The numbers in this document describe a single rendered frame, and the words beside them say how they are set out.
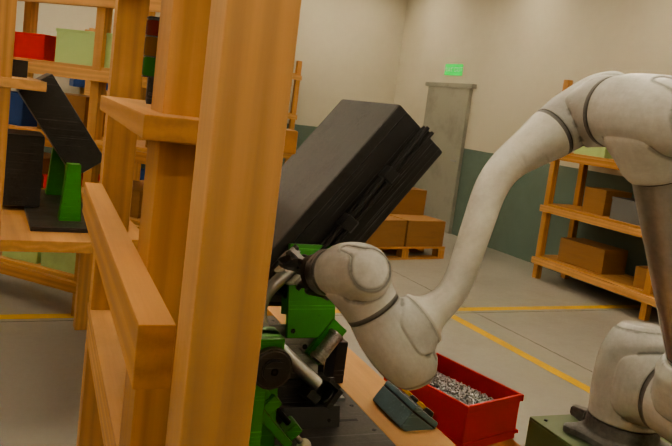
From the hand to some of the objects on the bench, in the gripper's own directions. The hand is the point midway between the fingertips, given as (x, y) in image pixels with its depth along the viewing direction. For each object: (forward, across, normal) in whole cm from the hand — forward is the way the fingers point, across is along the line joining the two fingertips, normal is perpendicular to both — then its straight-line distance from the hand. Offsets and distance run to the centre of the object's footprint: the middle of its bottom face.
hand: (289, 273), depth 155 cm
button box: (+5, -47, +2) cm, 47 cm away
